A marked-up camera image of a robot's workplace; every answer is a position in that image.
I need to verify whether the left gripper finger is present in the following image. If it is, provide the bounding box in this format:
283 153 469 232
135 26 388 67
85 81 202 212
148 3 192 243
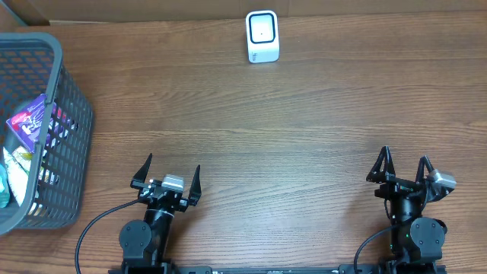
132 154 152 183
188 165 202 206

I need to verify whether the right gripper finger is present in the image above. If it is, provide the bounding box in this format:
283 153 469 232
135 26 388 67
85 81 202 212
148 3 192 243
366 146 396 183
415 155 434 183

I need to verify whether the purple sanitary pad pack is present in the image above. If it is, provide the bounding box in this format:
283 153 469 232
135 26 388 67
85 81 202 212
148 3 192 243
6 94 78 153

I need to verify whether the teal wet wipes pack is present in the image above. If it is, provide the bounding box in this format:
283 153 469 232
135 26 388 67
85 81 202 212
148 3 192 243
0 165 10 209

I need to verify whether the green yellow snack pouch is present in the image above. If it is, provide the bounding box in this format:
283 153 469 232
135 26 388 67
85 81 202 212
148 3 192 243
11 146 59 185

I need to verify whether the white cream tube gold cap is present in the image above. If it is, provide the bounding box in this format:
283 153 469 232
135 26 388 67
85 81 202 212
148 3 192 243
3 148 29 206

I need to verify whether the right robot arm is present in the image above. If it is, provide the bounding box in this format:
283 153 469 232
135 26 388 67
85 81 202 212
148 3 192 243
353 146 457 274

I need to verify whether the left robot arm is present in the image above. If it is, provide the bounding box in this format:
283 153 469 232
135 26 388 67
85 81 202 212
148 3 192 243
119 156 202 274

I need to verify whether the white barcode scanner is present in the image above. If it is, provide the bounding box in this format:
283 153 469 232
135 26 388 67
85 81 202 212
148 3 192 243
245 10 280 64

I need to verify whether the grey plastic mesh basket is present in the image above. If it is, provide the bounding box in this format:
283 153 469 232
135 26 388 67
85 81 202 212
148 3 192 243
1 33 94 234

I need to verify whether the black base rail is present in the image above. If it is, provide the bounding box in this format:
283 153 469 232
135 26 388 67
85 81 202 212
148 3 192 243
107 264 447 274

